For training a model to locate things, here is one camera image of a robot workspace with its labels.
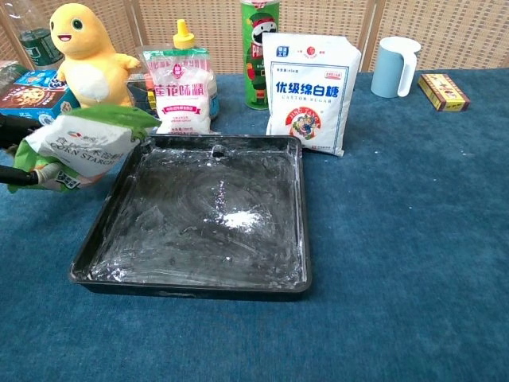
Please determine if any yellow cap squeeze bottle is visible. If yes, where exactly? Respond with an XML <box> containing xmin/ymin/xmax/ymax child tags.
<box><xmin>172</xmin><ymin>18</ymin><xmax>220</xmax><ymax>120</ymax></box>

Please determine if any black square baking tray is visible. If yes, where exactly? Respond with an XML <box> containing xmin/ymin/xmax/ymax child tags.
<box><xmin>69</xmin><ymin>133</ymin><xmax>313</xmax><ymax>302</ymax></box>

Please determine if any green chips can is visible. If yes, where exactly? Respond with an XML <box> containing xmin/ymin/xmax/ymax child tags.
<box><xmin>240</xmin><ymin>0</ymin><xmax>282</xmax><ymax>111</ymax></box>

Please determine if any dark grey packet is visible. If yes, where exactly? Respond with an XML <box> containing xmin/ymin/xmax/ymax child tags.
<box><xmin>0</xmin><ymin>61</ymin><xmax>29</xmax><ymax>96</ymax></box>

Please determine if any clear bottle green label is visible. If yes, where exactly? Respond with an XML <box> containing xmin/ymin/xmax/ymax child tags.
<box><xmin>7</xmin><ymin>0</ymin><xmax>64</xmax><ymax>72</ymax></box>

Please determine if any white powder pile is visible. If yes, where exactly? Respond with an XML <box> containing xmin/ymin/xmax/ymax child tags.
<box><xmin>210</xmin><ymin>207</ymin><xmax>264</xmax><ymax>232</ymax></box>

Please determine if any white green corn starch bag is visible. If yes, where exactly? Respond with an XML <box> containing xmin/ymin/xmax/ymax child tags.
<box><xmin>7</xmin><ymin>103</ymin><xmax>162</xmax><ymax>195</ymax></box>

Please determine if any brown blue cookie box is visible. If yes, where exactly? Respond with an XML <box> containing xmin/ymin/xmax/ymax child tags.
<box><xmin>0</xmin><ymin>83</ymin><xmax>83</xmax><ymax>127</ymax></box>

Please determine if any woven rattan folding screen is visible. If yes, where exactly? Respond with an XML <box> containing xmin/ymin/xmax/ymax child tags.
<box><xmin>0</xmin><ymin>0</ymin><xmax>509</xmax><ymax>75</ymax></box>

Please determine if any white castor sugar bag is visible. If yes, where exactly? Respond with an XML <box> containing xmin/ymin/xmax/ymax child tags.
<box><xmin>261</xmin><ymin>32</ymin><xmax>362</xmax><ymax>158</ymax></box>

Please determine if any yellow plush dinosaur toy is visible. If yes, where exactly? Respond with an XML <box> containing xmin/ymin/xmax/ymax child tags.
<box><xmin>49</xmin><ymin>2</ymin><xmax>142</xmax><ymax>109</ymax></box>

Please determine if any dark transparent plastic container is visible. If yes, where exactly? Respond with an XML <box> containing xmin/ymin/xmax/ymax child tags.
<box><xmin>126</xmin><ymin>73</ymin><xmax>160</xmax><ymax>112</ymax></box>

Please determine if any small yellow red box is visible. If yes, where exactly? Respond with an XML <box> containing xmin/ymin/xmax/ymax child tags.
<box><xmin>417</xmin><ymin>72</ymin><xmax>472</xmax><ymax>112</ymax></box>

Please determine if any blue tablecloth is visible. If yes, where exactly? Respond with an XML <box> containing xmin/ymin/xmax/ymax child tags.
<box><xmin>0</xmin><ymin>67</ymin><xmax>509</xmax><ymax>382</ymax></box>

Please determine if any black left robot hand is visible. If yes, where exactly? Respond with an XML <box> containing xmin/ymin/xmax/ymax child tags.
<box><xmin>0</xmin><ymin>114</ymin><xmax>60</xmax><ymax>187</ymax></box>

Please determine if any pink white seasoning bag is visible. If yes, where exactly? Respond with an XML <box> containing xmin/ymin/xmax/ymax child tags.
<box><xmin>142</xmin><ymin>46</ymin><xmax>214</xmax><ymax>135</ymax></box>

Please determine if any blue white measuring cup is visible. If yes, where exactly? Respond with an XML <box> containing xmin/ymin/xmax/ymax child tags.
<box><xmin>371</xmin><ymin>36</ymin><xmax>422</xmax><ymax>99</ymax></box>

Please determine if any small blue snack box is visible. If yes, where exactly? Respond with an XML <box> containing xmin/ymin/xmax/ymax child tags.
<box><xmin>14</xmin><ymin>70</ymin><xmax>64</xmax><ymax>91</ymax></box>

